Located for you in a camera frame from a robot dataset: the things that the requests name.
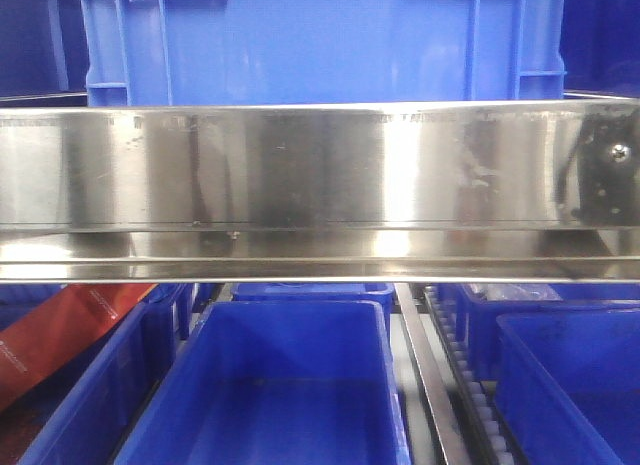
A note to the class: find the blue bin rear centre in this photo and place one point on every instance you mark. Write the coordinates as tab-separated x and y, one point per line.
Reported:
380	292

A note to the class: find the blue bin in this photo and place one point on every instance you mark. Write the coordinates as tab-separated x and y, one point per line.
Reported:
380	292
477	307

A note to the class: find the blue bin centre lower shelf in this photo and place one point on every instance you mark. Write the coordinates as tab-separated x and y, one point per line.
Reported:
277	382

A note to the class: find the blue bin shelf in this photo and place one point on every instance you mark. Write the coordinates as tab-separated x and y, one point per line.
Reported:
277	382
80	413
568	386

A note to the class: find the blue bin rear right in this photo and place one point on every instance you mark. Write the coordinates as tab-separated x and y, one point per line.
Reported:
477	307

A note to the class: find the large blue crate upper shelf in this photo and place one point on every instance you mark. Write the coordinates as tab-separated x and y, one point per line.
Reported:
255	52

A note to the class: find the blue bin right lower shelf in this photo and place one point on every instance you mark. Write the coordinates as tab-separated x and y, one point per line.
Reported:
568	386

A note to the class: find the blue bin left lower shelf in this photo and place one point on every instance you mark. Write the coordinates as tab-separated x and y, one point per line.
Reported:
80	413

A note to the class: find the red packet in bin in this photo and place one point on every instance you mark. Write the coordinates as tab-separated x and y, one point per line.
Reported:
62	327

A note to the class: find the white roller track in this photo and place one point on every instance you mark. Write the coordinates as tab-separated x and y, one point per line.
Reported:
483	429

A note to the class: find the dark blue crate upper left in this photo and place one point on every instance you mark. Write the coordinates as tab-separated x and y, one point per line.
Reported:
43	47

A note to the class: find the dark blue crate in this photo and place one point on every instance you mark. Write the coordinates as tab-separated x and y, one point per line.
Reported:
43	47
600	46

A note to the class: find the dark blue crate upper right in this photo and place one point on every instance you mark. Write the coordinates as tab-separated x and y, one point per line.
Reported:
600	46

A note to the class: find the stainless steel shelf rail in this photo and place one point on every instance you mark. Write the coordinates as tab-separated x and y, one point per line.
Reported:
413	192

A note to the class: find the steel divider rail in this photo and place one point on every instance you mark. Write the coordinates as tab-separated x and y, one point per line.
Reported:
449	443

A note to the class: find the shelf rail screw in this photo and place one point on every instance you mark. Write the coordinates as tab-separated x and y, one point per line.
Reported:
619	152

